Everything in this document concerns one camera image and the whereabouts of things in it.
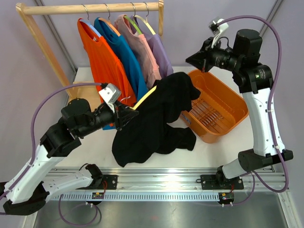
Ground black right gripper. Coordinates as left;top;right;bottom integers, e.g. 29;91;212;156
187;37;243;73

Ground purple t shirt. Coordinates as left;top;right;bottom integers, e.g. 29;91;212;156
135;17;173;78

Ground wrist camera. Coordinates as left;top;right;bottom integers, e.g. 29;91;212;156
209;18;229;48
98;83;121;113

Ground orange tan hanger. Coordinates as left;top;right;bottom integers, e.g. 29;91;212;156
98;3;121;36

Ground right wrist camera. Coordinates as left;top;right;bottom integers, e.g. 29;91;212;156
209;18;229;48

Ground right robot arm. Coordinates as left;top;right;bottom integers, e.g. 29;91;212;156
185;29;294;193

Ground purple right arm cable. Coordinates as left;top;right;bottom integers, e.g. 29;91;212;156
218;15;289;207

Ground aluminium frame rail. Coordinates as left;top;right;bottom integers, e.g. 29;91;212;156
22;166;297;228

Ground light blue hanger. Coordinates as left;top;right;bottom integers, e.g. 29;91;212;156
80;4;101;37

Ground orange t shirt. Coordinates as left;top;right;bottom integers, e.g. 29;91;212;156
77;19;137;106

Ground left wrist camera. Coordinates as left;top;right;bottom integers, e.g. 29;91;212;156
98;83;121;113

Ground orange plastic basket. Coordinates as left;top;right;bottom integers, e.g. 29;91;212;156
180;70;249;143

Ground green hanger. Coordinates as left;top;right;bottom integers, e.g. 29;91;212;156
123;2;142;35

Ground cream hanger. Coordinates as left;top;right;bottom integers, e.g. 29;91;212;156
133;2;156;35

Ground blue t shirt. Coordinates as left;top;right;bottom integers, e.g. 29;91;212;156
94;17;148;131

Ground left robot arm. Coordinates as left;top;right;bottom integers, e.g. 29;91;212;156
0;98;139;216

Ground pink t shirt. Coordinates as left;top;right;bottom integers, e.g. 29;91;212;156
114;14;162;89

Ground yellow hanger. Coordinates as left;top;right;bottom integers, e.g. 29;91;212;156
128;86;157;110

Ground wooden clothes rack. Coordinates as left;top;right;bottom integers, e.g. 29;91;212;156
16;0;164;86

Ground black t shirt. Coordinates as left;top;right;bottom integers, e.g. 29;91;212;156
112;72;200;167

